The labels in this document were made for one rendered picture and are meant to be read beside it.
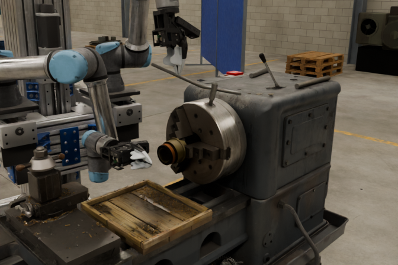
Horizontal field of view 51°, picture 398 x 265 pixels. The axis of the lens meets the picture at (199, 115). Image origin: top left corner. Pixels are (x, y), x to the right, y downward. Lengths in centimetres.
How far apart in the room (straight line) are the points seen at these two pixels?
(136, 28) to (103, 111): 48
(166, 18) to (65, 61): 39
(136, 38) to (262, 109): 76
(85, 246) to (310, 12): 1166
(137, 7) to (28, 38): 53
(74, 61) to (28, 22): 62
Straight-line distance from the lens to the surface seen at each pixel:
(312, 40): 1250
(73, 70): 152
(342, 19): 1211
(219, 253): 163
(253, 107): 156
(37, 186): 131
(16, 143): 182
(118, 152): 143
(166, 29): 135
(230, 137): 149
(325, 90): 186
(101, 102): 168
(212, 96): 151
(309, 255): 195
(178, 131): 152
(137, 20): 196
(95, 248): 119
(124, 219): 148
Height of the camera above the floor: 161
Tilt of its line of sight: 16 degrees down
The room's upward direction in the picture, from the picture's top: 1 degrees clockwise
